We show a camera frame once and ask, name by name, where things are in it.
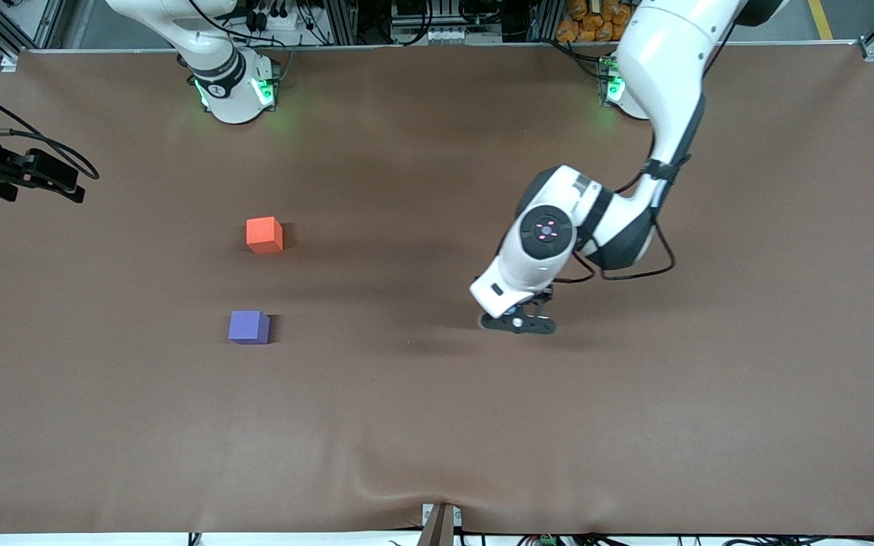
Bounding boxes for purple foam block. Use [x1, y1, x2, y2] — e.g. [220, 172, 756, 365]
[228, 310, 271, 346]

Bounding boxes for brown table cover sheet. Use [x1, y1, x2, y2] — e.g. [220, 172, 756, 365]
[0, 42, 874, 535]

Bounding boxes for orange packaged items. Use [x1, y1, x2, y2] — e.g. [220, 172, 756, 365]
[556, 0, 631, 44]

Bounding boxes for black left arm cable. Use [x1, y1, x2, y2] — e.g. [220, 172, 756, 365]
[558, 155, 678, 283]

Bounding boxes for white power strip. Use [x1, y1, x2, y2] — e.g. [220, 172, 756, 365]
[244, 8, 313, 35]

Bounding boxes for orange foam block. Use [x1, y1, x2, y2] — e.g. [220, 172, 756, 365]
[246, 216, 285, 255]

